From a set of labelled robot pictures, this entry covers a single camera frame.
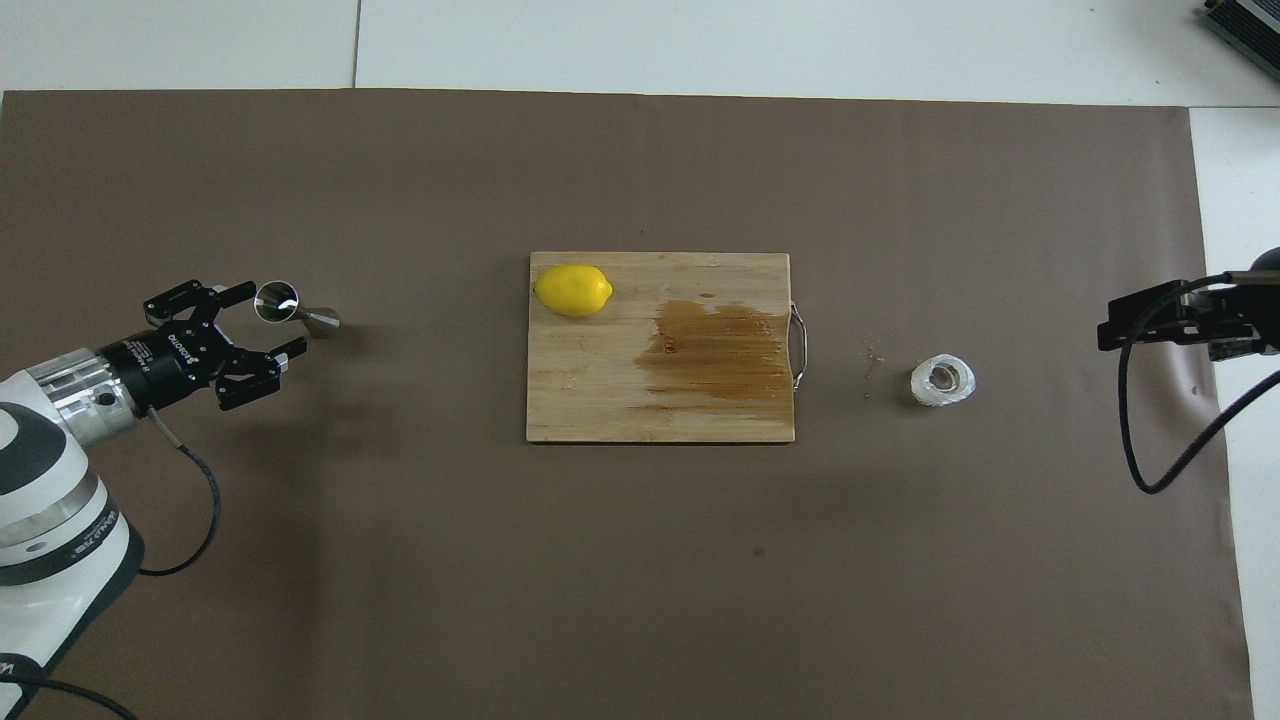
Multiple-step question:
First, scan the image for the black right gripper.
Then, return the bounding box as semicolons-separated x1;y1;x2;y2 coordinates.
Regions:
1097;245;1280;363

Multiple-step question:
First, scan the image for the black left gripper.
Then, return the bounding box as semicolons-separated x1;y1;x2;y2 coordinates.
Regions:
98;280;309;412

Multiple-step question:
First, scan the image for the steel double jigger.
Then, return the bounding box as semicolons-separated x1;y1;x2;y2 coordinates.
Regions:
253;281;343;341

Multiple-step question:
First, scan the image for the small clear glass cup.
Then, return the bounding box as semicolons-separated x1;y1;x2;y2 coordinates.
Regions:
909;353;978;408

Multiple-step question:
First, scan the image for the grey ribbed metal box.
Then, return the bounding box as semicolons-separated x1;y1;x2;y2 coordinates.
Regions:
1198;0;1280;71

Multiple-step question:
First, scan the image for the yellow lemon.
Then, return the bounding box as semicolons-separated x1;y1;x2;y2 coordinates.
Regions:
533;263;614;319

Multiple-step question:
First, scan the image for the brown paper table mat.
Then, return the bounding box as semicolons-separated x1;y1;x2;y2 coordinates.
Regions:
0;88;1256;720

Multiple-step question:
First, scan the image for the wooden cutting board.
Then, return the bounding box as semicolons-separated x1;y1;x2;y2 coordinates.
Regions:
526;251;809;445

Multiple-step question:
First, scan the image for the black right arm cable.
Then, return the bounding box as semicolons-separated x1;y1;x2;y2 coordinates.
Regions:
1117;270;1280;495

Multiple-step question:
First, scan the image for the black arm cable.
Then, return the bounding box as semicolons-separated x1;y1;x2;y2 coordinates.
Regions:
0;405;222;720
1117;270;1280;495

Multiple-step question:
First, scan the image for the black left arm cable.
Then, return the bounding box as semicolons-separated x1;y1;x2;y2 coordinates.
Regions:
0;405;222;720

